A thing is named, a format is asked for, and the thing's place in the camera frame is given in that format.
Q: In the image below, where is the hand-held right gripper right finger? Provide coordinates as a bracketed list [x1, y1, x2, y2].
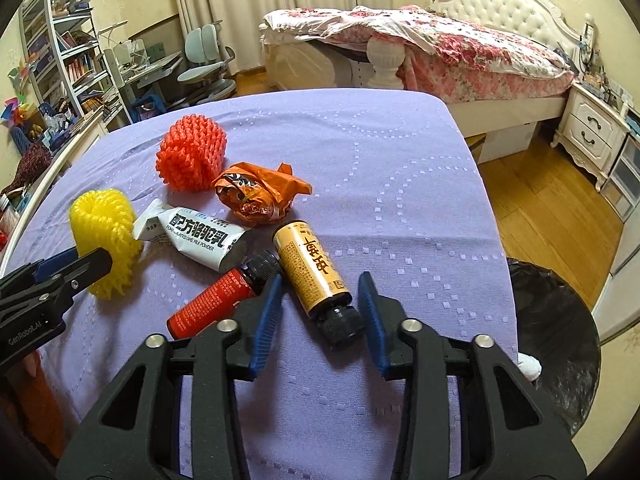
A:
[357, 271, 588, 480]

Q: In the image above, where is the pale blue desk chair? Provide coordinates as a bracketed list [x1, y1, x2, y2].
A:
[176, 25, 238, 101]

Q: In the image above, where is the white nightstand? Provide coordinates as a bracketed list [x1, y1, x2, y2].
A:
[552, 82, 632, 191]

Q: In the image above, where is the white storage box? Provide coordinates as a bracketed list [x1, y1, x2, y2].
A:
[482, 120, 538, 163]

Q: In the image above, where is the yellow foam fruit net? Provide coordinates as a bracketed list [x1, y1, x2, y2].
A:
[69, 189, 146, 301]

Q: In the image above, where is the cardboard box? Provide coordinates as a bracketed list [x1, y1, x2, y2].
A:
[465, 132, 488, 163]

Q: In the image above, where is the orange wrapper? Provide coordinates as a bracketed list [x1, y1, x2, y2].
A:
[212, 161, 313, 228]

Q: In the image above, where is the red foam fruit net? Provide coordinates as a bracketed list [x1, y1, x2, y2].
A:
[156, 115, 228, 192]

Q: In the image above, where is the blue plastic stool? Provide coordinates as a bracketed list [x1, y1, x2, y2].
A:
[131, 91, 168, 122]

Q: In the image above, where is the white powder sachet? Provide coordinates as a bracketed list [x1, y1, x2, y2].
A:
[132, 198, 253, 275]

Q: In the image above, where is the white bookshelf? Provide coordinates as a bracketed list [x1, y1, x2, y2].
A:
[20, 0, 126, 136]

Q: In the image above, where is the clear plastic drawer unit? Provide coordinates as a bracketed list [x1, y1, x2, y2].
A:
[600, 110, 640, 221]

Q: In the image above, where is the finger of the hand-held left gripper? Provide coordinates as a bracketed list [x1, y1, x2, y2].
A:
[0, 252, 78, 296]
[0, 249, 113, 326]

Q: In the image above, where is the red label bottle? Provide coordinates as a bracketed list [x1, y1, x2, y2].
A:
[166, 251, 283, 339]

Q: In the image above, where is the white tufted bed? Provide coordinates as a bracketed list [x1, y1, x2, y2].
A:
[260, 0, 581, 141]

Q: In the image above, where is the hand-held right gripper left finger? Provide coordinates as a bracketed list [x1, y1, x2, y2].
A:
[55, 274, 286, 480]

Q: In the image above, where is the grey study desk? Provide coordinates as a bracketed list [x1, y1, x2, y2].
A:
[97, 37, 183, 126]

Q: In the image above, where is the white tissue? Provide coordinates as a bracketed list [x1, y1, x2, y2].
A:
[517, 352, 543, 378]

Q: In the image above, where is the yellow label bottle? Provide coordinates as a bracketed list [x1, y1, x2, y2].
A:
[272, 220, 366, 346]

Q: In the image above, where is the round bin with black bag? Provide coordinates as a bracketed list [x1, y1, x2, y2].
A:
[505, 256, 601, 436]

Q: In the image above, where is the floral pink quilt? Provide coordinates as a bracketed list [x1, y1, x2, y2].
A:
[262, 5, 576, 101]

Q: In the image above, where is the purple tablecloth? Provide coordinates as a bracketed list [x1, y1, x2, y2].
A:
[0, 89, 521, 480]

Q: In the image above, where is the white low cabinet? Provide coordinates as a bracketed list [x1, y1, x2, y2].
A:
[0, 105, 108, 261]

